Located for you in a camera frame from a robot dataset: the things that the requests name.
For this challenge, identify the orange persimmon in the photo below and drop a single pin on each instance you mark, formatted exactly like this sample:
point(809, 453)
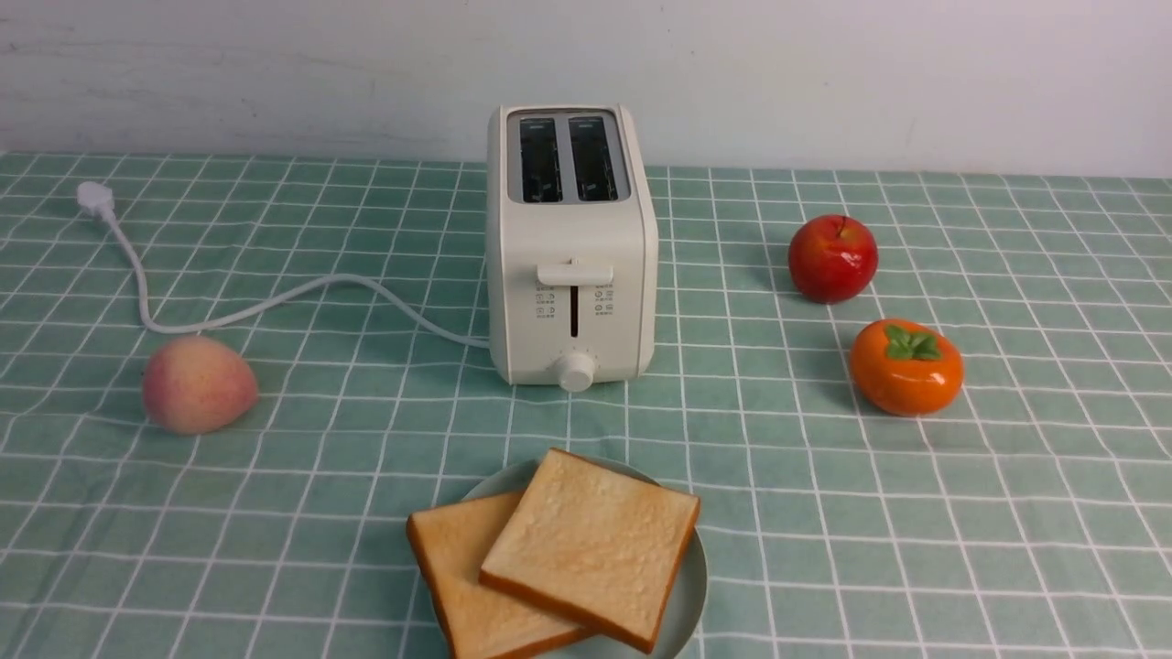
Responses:
point(904, 368)

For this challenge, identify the toast slice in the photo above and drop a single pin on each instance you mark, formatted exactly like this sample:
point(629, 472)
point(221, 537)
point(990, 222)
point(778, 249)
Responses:
point(601, 547)
point(450, 543)

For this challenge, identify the white two-slot toaster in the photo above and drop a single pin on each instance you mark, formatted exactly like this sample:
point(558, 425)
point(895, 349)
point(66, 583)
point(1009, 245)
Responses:
point(572, 247)

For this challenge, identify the green checkered tablecloth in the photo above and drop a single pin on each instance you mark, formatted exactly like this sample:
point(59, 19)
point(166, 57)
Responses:
point(1030, 517)

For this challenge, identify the red apple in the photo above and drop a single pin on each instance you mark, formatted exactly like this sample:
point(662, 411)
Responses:
point(832, 258)

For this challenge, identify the light blue round plate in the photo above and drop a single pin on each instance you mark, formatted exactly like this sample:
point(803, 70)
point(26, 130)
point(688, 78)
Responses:
point(685, 604)

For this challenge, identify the pink peach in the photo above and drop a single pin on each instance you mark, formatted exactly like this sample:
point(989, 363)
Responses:
point(193, 385)

